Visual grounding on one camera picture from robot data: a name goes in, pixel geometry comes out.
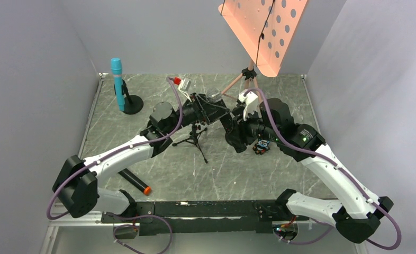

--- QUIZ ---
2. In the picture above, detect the black microphone orange end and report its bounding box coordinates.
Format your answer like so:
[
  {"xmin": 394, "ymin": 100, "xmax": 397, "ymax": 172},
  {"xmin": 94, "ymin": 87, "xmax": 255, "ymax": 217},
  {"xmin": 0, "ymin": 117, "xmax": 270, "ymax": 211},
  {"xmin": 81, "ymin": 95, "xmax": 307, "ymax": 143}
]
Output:
[{"xmin": 118, "ymin": 169, "xmax": 151, "ymax": 196}]

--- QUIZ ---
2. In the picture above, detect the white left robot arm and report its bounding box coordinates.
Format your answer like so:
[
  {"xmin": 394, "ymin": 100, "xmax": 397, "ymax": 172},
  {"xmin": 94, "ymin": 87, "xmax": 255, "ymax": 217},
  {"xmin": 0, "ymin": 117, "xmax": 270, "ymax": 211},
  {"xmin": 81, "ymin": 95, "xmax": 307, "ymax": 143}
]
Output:
[{"xmin": 52, "ymin": 88, "xmax": 230, "ymax": 218}]

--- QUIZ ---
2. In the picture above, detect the cartoon monster sticker toy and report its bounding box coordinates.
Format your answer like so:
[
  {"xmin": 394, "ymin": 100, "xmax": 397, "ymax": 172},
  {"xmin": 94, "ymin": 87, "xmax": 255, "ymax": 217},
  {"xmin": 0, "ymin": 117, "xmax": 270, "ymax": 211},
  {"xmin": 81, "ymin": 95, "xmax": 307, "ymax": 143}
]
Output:
[{"xmin": 252, "ymin": 139, "xmax": 270, "ymax": 155}]

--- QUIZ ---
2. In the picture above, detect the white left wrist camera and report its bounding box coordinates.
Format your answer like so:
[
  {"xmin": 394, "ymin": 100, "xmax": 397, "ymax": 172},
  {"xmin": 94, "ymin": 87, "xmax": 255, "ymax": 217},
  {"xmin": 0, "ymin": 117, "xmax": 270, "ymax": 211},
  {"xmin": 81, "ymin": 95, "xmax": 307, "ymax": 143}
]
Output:
[{"xmin": 173, "ymin": 77, "xmax": 191, "ymax": 99}]

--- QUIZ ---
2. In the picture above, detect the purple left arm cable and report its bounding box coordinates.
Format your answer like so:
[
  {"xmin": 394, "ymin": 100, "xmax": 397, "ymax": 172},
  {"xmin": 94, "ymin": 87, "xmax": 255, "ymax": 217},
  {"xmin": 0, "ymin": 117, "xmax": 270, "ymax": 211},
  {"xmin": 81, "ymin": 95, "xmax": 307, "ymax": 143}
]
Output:
[{"xmin": 46, "ymin": 77, "xmax": 184, "ymax": 254}]

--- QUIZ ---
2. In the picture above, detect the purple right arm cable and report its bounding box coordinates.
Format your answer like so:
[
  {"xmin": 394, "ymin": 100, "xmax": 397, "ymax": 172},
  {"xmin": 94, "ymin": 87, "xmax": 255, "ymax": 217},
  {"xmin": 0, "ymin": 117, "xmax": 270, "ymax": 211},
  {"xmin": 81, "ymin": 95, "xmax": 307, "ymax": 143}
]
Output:
[{"xmin": 243, "ymin": 88, "xmax": 403, "ymax": 251}]

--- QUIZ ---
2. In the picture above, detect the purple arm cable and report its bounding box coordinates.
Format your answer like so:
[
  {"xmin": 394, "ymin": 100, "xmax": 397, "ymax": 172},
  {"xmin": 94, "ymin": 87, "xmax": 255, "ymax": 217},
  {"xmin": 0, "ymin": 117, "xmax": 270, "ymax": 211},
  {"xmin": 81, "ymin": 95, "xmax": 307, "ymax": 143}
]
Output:
[
  {"xmin": 46, "ymin": 77, "xmax": 184, "ymax": 254},
  {"xmin": 243, "ymin": 88, "xmax": 403, "ymax": 251}
]

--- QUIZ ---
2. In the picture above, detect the black glitter microphone silver head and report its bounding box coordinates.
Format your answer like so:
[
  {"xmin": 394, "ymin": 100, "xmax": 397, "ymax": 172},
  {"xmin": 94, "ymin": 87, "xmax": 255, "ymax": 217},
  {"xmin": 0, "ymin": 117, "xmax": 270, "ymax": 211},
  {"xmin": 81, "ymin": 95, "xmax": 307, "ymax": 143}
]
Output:
[{"xmin": 206, "ymin": 87, "xmax": 233, "ymax": 133}]

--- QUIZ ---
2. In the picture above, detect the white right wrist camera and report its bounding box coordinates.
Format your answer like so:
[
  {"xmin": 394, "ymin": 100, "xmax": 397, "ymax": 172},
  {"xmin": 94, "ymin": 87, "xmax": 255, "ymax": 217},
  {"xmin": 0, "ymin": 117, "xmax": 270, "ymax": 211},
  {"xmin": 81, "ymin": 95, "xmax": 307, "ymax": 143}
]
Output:
[{"xmin": 238, "ymin": 89, "xmax": 259, "ymax": 121}]

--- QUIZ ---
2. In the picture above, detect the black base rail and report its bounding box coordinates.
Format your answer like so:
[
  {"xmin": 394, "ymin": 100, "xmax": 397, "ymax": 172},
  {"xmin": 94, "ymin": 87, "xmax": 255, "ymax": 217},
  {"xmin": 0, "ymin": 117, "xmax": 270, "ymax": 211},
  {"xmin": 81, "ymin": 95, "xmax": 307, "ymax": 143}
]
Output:
[{"xmin": 99, "ymin": 199, "xmax": 310, "ymax": 236}]

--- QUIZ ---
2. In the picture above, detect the black round-base mic stand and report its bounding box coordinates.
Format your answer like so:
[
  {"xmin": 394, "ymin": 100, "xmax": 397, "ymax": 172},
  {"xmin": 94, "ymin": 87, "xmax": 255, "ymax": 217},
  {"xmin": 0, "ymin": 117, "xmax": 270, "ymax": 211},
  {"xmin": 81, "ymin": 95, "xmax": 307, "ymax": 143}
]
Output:
[{"xmin": 122, "ymin": 80, "xmax": 144, "ymax": 115}]

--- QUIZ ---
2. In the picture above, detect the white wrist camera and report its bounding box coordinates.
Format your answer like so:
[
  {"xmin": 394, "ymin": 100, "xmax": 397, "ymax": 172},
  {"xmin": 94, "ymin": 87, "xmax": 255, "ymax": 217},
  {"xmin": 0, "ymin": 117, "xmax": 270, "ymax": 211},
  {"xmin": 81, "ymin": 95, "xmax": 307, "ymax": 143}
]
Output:
[
  {"xmin": 173, "ymin": 77, "xmax": 191, "ymax": 99},
  {"xmin": 238, "ymin": 89, "xmax": 259, "ymax": 121}
]

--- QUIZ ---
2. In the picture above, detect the aluminium frame rail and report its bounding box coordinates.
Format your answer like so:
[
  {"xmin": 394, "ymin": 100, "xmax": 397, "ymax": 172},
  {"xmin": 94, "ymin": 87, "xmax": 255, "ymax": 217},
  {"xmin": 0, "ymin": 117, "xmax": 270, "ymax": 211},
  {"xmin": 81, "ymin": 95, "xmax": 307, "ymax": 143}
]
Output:
[{"xmin": 40, "ymin": 201, "xmax": 367, "ymax": 253}]

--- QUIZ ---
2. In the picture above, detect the blue toy microphone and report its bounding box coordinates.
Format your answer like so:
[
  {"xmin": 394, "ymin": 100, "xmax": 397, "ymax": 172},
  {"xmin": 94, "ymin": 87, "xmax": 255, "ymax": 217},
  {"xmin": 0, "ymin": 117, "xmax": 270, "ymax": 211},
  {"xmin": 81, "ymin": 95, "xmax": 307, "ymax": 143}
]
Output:
[{"xmin": 111, "ymin": 58, "xmax": 125, "ymax": 112}]

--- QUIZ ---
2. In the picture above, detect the black tripod shock-mount stand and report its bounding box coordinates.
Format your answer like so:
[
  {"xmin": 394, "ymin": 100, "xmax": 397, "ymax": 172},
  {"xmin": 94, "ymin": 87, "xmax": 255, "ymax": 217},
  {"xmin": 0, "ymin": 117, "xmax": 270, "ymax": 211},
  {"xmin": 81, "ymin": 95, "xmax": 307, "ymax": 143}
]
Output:
[{"xmin": 172, "ymin": 121, "xmax": 208, "ymax": 164}]

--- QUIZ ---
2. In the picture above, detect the black right round-base stand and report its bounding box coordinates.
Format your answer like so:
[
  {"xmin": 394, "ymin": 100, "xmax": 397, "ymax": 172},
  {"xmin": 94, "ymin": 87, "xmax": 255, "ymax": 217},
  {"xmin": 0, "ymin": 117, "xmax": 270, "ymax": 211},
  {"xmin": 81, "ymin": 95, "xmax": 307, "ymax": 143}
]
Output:
[{"xmin": 225, "ymin": 130, "xmax": 247, "ymax": 153}]

